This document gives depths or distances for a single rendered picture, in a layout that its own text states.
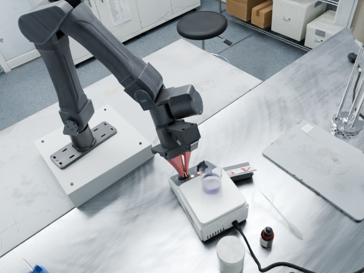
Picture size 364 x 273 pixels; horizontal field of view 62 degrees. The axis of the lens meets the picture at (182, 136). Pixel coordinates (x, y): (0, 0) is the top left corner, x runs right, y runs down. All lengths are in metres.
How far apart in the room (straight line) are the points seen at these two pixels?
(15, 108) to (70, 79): 2.29
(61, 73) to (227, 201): 0.48
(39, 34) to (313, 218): 0.74
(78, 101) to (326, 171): 0.67
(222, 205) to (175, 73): 0.67
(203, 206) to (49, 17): 0.50
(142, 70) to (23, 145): 0.60
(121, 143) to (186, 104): 0.31
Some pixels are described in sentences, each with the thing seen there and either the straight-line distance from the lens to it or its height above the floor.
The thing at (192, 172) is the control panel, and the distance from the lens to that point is 0.82.
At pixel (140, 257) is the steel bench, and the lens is 0.78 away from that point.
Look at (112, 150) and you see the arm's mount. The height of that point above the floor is 0.96.
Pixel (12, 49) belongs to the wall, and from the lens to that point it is 3.61.
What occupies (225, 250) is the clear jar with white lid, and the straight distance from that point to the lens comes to 0.68.
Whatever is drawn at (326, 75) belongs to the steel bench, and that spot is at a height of 0.90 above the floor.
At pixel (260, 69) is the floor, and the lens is 2.82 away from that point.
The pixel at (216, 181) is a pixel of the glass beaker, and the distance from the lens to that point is 0.68.
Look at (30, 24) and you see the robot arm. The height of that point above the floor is 1.35.
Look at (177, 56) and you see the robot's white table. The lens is 1.35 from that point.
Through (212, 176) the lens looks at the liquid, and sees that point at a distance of 0.73.
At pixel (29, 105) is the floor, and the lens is 3.00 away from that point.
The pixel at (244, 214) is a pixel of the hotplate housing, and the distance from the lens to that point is 0.76.
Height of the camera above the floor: 1.61
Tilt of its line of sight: 46 degrees down
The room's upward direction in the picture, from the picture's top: 9 degrees counter-clockwise
